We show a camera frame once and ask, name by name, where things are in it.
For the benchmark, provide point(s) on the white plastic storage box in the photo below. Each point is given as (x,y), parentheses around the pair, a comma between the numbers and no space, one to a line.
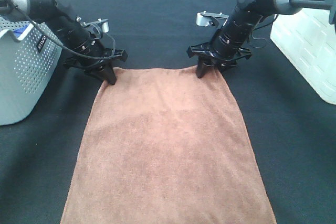
(308,41)

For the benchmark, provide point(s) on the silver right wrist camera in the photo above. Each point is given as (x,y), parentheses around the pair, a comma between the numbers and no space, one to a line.
(206,19)

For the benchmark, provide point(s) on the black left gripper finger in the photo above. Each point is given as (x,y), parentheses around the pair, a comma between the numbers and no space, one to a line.
(98,74)
(109,75)

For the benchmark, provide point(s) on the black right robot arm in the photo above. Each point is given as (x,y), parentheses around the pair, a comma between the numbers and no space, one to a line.
(225,47)

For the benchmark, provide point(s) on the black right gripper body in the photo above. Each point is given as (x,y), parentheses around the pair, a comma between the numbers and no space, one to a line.
(213,58)

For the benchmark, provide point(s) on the grey perforated laundry basket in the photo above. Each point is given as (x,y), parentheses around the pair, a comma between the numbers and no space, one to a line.
(26,68)

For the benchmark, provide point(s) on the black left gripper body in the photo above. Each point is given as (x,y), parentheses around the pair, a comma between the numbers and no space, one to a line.
(89,63)

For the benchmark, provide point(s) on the black table mat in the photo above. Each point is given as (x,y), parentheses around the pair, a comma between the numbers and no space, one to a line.
(291,129)

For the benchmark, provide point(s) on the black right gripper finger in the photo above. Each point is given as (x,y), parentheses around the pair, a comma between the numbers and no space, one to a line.
(223,67)
(202,67)

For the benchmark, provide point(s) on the brown towel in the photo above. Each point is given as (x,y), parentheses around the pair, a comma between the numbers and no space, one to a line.
(163,146)

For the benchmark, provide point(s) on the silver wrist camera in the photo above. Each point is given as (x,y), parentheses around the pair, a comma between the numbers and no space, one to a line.
(97,26)
(206,19)

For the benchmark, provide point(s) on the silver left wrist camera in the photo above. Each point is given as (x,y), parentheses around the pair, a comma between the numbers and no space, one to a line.
(97,26)

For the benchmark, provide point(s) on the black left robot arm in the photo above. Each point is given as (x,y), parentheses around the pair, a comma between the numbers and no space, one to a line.
(92,48)

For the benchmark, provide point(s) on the blue towel in basket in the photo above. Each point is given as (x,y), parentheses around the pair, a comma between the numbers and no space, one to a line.
(22,32)

